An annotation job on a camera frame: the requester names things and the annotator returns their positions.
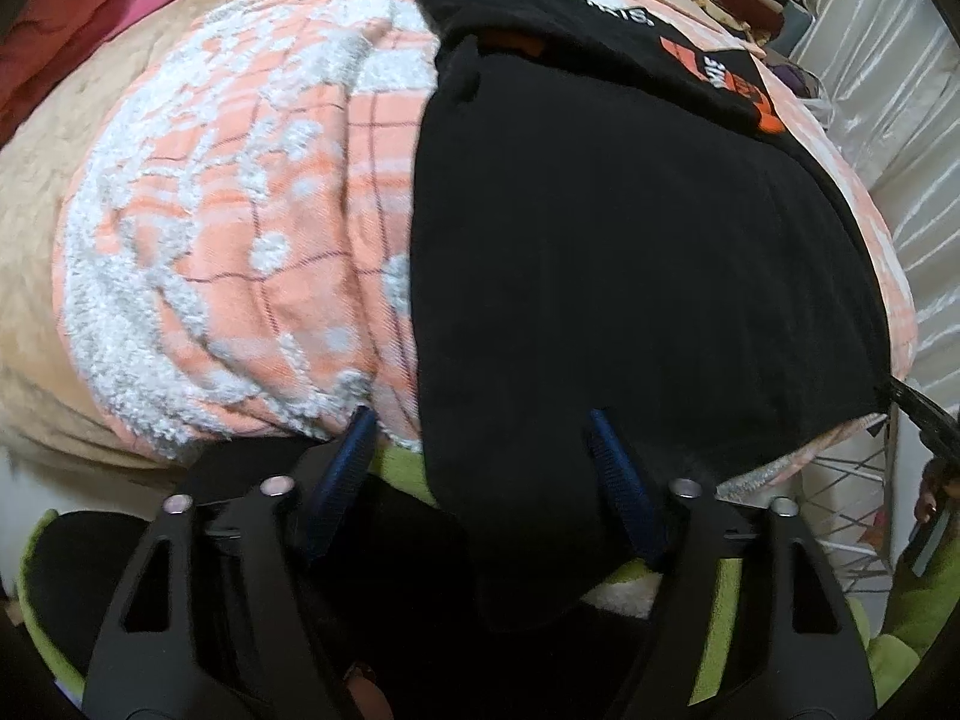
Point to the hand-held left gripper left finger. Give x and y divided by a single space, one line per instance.
341 480

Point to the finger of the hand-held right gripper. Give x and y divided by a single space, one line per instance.
926 416

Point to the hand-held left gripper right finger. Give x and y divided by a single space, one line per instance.
622 495

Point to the black sweater with orange cuffs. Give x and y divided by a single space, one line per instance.
600 277

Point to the person's right hand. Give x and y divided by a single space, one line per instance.
937 493

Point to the person's left hand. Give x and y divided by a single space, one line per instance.
367 686

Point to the person's green fleece clothing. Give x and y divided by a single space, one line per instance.
915 615

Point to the white satin curtain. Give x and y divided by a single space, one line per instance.
900 165

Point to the orange plaid fleece blanket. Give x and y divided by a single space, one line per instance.
225 240

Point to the laundry basket with white liner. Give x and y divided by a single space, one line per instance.
796 79

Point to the beige bed sheet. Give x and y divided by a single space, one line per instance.
30 277

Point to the pink quilt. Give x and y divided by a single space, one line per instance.
90 0

